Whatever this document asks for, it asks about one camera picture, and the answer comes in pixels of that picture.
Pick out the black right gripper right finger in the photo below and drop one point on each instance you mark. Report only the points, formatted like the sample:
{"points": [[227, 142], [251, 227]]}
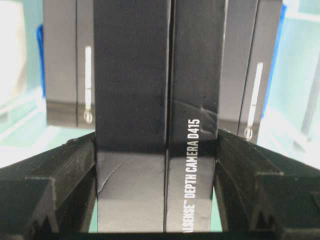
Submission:
{"points": [[262, 194]]}

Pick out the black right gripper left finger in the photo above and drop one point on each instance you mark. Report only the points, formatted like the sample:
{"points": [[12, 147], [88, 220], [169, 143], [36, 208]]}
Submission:
{"points": [[52, 192]]}

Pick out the black camera box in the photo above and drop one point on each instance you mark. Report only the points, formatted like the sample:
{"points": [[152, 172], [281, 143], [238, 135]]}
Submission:
{"points": [[158, 66], [68, 45], [250, 39]]}

